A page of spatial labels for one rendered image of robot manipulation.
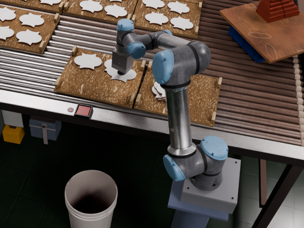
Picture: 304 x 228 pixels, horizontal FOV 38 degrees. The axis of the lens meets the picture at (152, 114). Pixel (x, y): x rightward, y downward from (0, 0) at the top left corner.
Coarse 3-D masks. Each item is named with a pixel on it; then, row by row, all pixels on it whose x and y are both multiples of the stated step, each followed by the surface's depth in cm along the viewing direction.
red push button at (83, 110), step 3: (78, 108) 220; (81, 108) 220; (84, 108) 221; (87, 108) 221; (90, 108) 221; (78, 111) 219; (81, 111) 219; (84, 111) 219; (87, 111) 219; (81, 114) 218; (84, 114) 218; (87, 114) 218
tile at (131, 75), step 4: (108, 68) 223; (112, 68) 223; (108, 72) 221; (112, 72) 221; (116, 72) 221; (128, 72) 222; (132, 72) 223; (112, 76) 219; (116, 76) 219; (120, 76) 220; (124, 76) 220; (128, 76) 220; (132, 76) 221; (112, 80) 218; (120, 80) 218; (124, 80) 218; (128, 80) 219
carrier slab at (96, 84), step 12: (72, 60) 242; (72, 72) 236; (84, 72) 237; (96, 72) 238; (60, 84) 229; (72, 84) 230; (84, 84) 231; (96, 84) 232; (108, 84) 233; (120, 84) 234; (132, 84) 235; (84, 96) 226; (96, 96) 226; (108, 96) 227; (120, 96) 228
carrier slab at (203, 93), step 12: (144, 84) 236; (192, 84) 240; (204, 84) 241; (216, 84) 242; (144, 96) 230; (192, 96) 234; (204, 96) 235; (216, 96) 236; (144, 108) 224; (156, 108) 225; (192, 108) 228; (204, 108) 229; (216, 108) 230; (192, 120) 222; (204, 120) 223
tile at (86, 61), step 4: (80, 56) 244; (84, 56) 244; (88, 56) 245; (92, 56) 245; (76, 60) 241; (80, 60) 242; (84, 60) 242; (88, 60) 242; (92, 60) 243; (96, 60) 243; (100, 60) 244; (76, 64) 240; (80, 64) 240; (84, 64) 240; (88, 64) 240; (92, 64) 241; (96, 64) 241; (100, 64) 242; (80, 68) 238; (88, 68) 239; (92, 68) 238
